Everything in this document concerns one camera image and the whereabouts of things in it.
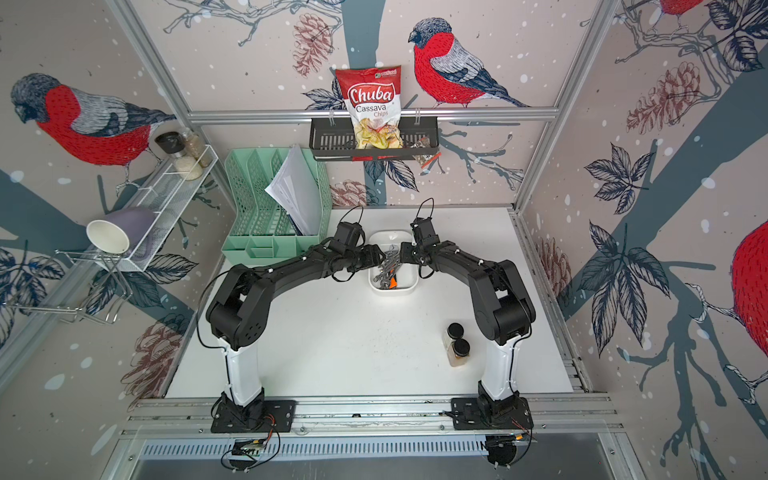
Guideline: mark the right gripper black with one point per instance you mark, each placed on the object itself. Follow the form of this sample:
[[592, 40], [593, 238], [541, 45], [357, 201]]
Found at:
[[404, 253]]

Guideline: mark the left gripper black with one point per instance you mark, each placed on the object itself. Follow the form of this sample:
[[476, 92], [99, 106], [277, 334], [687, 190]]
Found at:
[[373, 257]]

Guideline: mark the small silver wrench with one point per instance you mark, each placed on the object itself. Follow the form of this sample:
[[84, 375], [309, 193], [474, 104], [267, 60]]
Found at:
[[384, 277]]

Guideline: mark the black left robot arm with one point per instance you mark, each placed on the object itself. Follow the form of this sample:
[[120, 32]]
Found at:
[[239, 312]]

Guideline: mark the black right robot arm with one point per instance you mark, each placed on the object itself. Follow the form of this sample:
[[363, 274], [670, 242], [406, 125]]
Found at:
[[501, 305]]

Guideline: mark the white plastic storage box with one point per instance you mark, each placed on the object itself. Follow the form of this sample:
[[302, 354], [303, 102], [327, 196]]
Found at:
[[407, 275]]

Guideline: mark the black lid spice jar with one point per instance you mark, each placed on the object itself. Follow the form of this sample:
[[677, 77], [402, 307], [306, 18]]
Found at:
[[185, 164], [454, 331]]

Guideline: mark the white paper stack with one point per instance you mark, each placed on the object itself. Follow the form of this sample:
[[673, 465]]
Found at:
[[294, 188]]

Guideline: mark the spice jar brown powder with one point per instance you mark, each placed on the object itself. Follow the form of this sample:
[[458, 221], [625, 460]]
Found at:
[[458, 352]]

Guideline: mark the green plastic file organizer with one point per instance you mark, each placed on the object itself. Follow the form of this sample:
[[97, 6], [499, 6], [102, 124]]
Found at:
[[262, 233]]

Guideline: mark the red cassava chips bag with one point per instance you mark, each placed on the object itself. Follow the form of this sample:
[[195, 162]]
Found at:
[[372, 97]]

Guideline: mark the clear glass jar on shelf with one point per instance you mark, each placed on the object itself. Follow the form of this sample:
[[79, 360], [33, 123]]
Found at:
[[196, 147]]

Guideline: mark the purple white cup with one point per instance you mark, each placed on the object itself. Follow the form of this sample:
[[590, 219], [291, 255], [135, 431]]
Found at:
[[120, 231]]

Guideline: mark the orange handled adjustable wrench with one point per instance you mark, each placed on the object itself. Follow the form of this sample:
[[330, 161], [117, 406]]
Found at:
[[393, 283]]

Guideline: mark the black wire wall basket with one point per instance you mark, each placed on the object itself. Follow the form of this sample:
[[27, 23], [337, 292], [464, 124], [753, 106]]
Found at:
[[334, 140]]

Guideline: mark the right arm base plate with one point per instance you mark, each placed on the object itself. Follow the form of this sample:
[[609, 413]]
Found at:
[[466, 414]]

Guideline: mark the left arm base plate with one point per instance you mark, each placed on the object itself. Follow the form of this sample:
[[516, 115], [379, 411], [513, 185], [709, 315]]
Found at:
[[279, 414]]

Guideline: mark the white wire wall shelf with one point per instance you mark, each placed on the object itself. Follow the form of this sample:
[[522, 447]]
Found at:
[[154, 210]]

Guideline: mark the wire cup holder rack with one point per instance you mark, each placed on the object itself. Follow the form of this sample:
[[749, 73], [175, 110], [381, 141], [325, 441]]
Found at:
[[92, 288]]

